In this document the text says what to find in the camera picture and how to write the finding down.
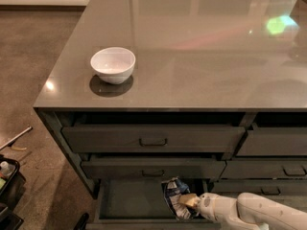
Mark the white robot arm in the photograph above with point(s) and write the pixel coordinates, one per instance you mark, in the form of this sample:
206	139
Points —
246	212

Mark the open grey bottom drawer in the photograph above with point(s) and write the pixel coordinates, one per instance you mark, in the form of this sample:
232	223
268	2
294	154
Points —
138	204

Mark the black tray with bottle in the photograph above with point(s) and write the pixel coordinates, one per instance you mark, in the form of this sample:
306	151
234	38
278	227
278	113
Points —
11	182

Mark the grey bottom right drawer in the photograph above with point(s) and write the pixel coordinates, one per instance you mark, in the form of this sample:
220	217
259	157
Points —
260	187

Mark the white ceramic bowl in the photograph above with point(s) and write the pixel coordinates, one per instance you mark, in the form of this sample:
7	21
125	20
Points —
113	65

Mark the blue chip bag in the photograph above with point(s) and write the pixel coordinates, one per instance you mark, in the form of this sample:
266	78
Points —
172	189

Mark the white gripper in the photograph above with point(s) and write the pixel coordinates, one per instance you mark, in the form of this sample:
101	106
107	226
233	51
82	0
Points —
209	206

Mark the black object at bottom edge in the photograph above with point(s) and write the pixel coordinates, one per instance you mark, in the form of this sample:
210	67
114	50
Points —
80	225

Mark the grey top right drawer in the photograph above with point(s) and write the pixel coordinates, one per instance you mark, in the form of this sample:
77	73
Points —
276	134

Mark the metal rod on floor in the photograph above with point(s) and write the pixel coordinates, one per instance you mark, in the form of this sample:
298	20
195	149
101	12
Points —
10	142

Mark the grey top left drawer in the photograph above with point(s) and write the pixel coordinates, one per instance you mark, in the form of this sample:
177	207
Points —
153	137

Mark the grey middle right drawer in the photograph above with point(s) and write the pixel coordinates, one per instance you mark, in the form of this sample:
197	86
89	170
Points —
265	169

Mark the grey middle left drawer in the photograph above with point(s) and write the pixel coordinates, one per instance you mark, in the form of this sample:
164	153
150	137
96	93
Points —
153	166

